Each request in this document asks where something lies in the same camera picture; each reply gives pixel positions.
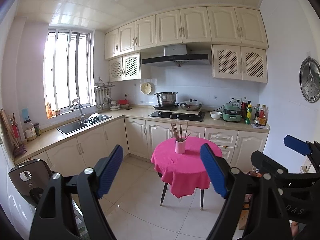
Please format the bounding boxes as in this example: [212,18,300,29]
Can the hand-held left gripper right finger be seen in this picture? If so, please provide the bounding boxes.
[200,144,292,240]

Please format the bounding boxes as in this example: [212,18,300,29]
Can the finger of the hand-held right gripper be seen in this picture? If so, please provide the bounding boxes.
[251,151,320,188]
[284,135,320,173]

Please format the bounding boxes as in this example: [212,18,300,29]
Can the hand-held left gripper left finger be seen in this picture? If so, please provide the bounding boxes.
[29,144,123,240]

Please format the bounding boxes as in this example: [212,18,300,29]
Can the pink cup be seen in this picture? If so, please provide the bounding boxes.
[175,139,186,154]

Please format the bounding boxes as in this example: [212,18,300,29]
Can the bunch of chopsticks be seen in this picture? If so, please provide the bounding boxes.
[170,123,192,142]

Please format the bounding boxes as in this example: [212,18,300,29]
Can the hanging steel kitchen utensils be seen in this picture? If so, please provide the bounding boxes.
[95,87,112,109]

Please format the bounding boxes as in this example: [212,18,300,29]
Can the person's right hand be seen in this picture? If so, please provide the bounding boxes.
[290,221,300,238]

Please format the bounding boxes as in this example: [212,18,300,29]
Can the brown bottle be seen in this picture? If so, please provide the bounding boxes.
[246,166,260,178]

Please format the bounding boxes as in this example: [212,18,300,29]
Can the pink tablecloth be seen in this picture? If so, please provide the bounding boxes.
[151,137,223,198]

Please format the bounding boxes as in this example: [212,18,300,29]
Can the cluster of condiment bottles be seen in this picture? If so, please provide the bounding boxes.
[241,97,268,127]

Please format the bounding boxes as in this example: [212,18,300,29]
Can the cardboard box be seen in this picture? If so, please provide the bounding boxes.
[237,194,251,230]

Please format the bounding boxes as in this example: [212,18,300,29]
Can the small round table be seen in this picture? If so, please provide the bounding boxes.
[160,172,204,211]

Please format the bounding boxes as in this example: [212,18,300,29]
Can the steel basin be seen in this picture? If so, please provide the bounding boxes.
[88,113,102,125]

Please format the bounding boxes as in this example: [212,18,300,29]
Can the green patterned rolling cart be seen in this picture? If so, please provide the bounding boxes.
[71,194,88,240]

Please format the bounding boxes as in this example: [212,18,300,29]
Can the green electric grill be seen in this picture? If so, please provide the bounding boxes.
[222,102,242,122]

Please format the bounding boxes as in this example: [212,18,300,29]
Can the steel sink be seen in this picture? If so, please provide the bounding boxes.
[56,114,113,135]

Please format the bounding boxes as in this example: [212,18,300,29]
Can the beige board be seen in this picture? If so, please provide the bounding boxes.
[157,109,202,115]

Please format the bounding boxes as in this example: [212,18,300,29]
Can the black glass gas stove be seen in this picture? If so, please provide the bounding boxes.
[148,110,206,122]

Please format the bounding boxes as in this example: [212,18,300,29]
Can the round steel steamer plate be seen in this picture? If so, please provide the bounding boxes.
[299,57,320,103]

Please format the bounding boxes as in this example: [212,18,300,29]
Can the steel faucet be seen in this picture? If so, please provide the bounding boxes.
[71,97,86,122]

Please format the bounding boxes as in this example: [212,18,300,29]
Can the beige kitchen countertop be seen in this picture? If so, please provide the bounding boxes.
[14,105,270,165]

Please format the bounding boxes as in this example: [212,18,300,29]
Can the wok with glass lid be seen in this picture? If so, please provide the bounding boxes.
[179,98,203,111]

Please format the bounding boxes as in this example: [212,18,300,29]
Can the black induction cooker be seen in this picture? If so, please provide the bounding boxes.
[153,103,179,110]

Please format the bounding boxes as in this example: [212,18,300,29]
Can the steel stockpot with lid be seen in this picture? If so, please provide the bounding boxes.
[154,92,178,107]

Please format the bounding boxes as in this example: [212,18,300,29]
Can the cream round colander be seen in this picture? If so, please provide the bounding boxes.
[140,82,152,95]

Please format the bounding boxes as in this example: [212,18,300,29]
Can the dark red board holder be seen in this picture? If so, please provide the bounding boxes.
[13,142,27,157]

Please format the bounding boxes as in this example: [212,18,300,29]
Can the cream lattice door cabinet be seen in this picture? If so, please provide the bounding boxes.
[109,52,142,82]
[211,44,268,83]

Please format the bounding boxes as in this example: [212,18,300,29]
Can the wooden cutting board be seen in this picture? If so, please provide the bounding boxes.
[0,109,25,150]

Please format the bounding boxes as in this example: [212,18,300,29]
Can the barred kitchen window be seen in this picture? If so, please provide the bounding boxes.
[44,29,97,113]

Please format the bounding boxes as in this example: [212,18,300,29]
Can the steel range hood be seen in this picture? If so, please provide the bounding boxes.
[142,44,210,67]

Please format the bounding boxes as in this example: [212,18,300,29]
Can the black power cable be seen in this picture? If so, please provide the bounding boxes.
[201,99,237,112]

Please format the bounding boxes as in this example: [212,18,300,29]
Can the metal wall rack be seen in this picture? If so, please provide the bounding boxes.
[94,76,116,88]

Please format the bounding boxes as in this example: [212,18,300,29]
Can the red handled tool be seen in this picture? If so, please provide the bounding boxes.
[12,114,19,138]

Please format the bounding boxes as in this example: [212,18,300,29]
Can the row of cream wall cabinets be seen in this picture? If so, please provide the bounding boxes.
[104,6,269,60]

